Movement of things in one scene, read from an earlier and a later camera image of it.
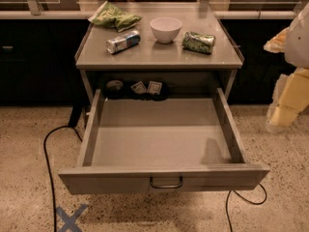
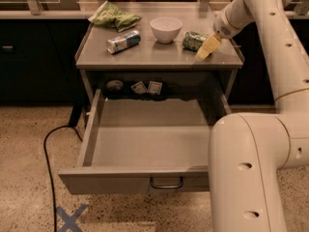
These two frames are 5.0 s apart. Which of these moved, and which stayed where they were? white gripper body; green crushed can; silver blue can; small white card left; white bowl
Moved: white gripper body
Stayed: small white card left; white bowl; silver blue can; green crushed can
